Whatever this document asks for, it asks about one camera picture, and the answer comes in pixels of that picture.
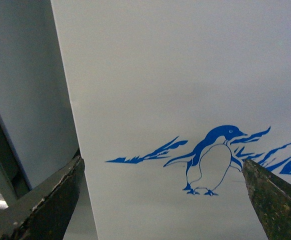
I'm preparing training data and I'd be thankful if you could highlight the white blue chest freezer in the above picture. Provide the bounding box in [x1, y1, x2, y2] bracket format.
[51, 0, 291, 240]

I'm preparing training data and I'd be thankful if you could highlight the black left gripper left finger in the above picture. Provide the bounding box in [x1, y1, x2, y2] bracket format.
[0, 156, 85, 240]

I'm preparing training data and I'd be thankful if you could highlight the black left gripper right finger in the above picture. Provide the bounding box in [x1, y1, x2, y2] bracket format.
[242, 160, 291, 240]

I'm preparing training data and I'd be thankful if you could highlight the grey metal frame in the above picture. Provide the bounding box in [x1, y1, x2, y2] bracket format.
[0, 119, 31, 206]

